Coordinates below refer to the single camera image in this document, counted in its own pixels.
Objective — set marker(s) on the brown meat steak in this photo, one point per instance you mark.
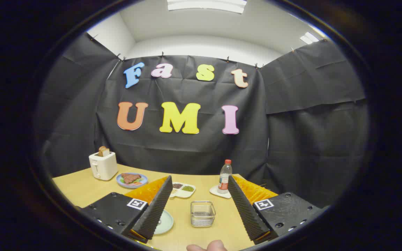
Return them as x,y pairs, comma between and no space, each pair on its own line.
130,178

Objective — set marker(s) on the toasted bread slice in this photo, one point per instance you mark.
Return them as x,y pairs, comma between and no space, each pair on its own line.
103,151

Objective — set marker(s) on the white square coaster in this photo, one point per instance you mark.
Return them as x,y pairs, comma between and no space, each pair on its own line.
215,191

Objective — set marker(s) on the green mung beans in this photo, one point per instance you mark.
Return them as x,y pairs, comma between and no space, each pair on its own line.
188,188

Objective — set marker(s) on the clear water bottle red cap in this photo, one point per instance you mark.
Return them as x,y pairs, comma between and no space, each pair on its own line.
224,177

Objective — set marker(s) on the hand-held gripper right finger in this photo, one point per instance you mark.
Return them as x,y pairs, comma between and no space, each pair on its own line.
246,212

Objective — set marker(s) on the light green plate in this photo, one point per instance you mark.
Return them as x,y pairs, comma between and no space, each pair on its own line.
166,223

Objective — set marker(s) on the black backdrop cloth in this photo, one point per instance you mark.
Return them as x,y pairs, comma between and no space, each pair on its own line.
291,139

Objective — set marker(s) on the white toaster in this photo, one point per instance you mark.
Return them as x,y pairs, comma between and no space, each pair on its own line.
103,166

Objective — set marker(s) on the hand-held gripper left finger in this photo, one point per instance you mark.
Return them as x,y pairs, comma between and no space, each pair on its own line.
154,212

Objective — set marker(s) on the ceiling light panel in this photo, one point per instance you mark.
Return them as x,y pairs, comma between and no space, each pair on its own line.
309,37
206,5

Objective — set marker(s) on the white divided dish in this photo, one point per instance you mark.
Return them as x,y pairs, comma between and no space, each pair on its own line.
184,194

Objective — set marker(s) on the blue plate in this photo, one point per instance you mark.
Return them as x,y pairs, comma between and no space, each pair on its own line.
142,182

